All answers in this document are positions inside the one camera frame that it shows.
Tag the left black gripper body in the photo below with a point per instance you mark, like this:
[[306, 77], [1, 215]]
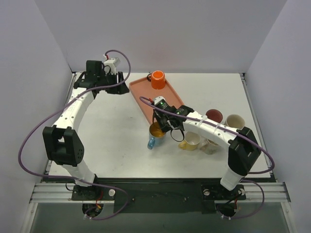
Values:
[[117, 81]]

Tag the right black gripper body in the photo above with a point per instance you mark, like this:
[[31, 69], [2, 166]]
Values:
[[164, 122]]

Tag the blue patterned ceramic mug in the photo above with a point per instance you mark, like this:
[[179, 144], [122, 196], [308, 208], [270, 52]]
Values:
[[156, 136]]

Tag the yellow ceramic mug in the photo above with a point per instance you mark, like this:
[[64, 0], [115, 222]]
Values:
[[190, 142]]

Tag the orange mug black handle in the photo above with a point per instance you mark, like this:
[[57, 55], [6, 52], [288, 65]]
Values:
[[157, 79]]

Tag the pink floral ceramic mug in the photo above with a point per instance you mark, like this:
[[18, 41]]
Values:
[[215, 115]]

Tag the beige mug orange floral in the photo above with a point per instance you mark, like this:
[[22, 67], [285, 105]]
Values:
[[208, 147]]

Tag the beige mug blue floral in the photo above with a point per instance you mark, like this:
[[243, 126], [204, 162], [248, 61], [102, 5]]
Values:
[[235, 121]]

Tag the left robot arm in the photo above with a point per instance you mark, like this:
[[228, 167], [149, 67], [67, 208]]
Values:
[[62, 143]]

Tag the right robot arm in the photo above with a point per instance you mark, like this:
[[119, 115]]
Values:
[[241, 144]]

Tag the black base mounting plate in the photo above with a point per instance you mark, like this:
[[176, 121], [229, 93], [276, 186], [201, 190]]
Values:
[[155, 195]]

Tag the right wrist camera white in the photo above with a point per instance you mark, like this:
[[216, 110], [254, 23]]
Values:
[[158, 99]]

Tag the aluminium frame rail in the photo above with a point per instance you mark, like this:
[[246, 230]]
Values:
[[57, 193]]

